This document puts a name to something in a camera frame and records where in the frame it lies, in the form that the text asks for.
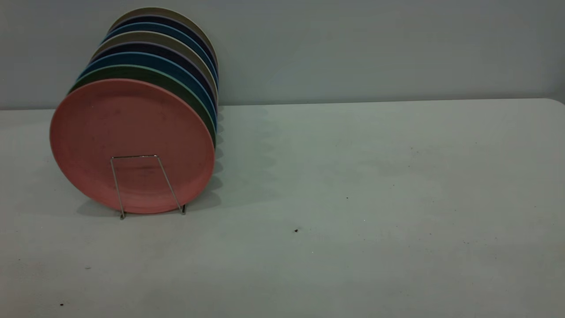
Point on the pink round plate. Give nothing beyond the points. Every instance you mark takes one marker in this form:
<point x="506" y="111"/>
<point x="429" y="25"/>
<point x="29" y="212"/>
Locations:
<point x="132" y="145"/>

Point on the blue round plate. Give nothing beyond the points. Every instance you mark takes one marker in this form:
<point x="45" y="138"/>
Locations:
<point x="141" y="58"/>
<point x="154" y="26"/>

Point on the green round plate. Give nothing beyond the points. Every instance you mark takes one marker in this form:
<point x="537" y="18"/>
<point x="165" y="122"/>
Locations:
<point x="132" y="71"/>

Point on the dark purple round plate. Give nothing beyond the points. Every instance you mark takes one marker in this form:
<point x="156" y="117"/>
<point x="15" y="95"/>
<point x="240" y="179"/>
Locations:
<point x="159" y="18"/>
<point x="145" y="47"/>

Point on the beige round plate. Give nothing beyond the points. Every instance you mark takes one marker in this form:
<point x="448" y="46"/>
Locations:
<point x="150" y="36"/>
<point x="163" y="11"/>

